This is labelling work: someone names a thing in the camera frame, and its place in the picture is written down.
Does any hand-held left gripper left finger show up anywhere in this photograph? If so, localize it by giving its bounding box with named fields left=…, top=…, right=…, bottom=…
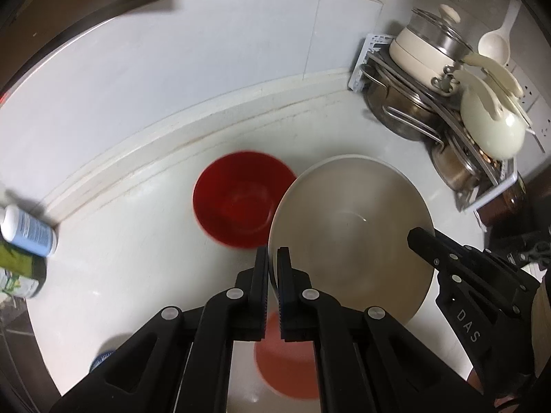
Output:
left=49, top=247, right=268, bottom=413

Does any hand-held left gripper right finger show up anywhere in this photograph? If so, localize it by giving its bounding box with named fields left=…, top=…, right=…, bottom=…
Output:
left=275, top=246, right=491, bottom=413

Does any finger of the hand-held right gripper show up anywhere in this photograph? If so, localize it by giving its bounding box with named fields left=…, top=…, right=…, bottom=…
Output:
left=407, top=226, right=541, bottom=315

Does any beige bowl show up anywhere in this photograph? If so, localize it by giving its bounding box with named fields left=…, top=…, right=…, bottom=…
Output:
left=268, top=154, right=435, bottom=325

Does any red and black bowl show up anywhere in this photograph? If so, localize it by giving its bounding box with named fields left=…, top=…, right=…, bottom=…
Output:
left=192, top=150, right=299, bottom=248

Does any blue floral white plate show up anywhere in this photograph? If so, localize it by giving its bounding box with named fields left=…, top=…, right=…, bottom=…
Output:
left=88, top=350, right=117, bottom=373

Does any person's right hand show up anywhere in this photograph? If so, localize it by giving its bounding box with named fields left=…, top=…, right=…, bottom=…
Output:
left=467, top=363, right=522, bottom=413

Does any small steel pot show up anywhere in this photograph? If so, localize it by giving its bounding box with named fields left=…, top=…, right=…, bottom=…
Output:
left=430, top=125, right=496, bottom=191

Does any dark glass jar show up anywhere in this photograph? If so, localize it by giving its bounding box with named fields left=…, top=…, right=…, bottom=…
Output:
left=478, top=172, right=527, bottom=226

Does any wooden bead trivet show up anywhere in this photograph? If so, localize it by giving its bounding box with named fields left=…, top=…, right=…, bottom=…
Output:
left=478, top=148, right=506, bottom=168

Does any large steel pot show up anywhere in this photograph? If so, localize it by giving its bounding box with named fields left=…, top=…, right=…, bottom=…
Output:
left=361, top=58, right=448, bottom=142

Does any small cream pot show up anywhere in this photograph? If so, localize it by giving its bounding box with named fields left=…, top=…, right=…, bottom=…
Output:
left=389, top=26, right=463, bottom=95

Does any white pot rack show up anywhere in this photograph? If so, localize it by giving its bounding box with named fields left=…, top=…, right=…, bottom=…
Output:
left=349, top=32, right=519, bottom=212

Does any cream rice ladle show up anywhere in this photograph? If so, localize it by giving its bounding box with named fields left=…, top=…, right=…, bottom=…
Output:
left=478, top=0, right=523, bottom=67

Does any glass pot lid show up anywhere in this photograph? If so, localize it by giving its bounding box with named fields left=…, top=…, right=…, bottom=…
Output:
left=407, top=3, right=472, bottom=59

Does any green can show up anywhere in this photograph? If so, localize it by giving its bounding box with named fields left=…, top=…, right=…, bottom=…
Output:
left=0, top=241, right=47, bottom=299

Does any white bottle blue label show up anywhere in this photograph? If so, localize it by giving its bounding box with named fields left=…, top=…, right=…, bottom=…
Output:
left=0, top=205, right=58, bottom=258

